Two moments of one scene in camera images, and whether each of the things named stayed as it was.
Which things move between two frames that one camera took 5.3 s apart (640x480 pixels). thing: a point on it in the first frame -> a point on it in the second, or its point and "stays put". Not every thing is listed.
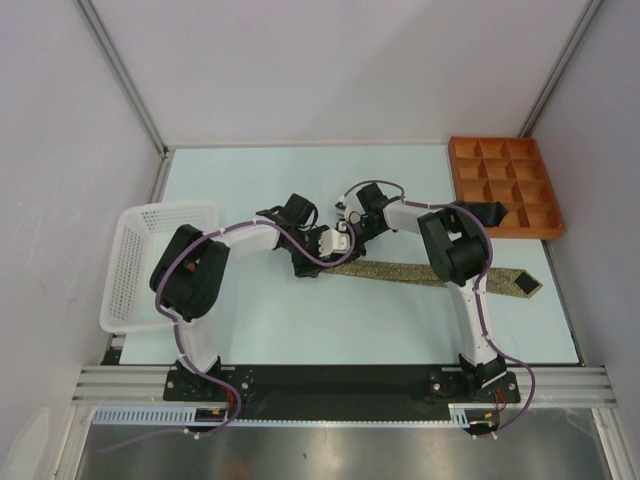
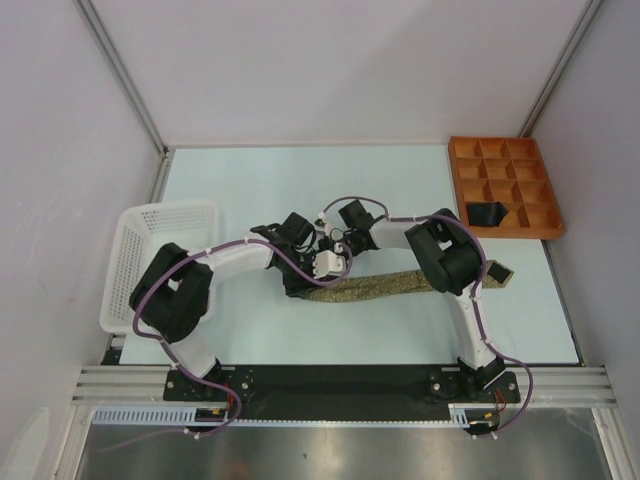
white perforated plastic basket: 141,232 stays put
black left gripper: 301,269 -> 299,288
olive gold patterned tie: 501,281 -> 397,284
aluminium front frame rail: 556,386 stays put
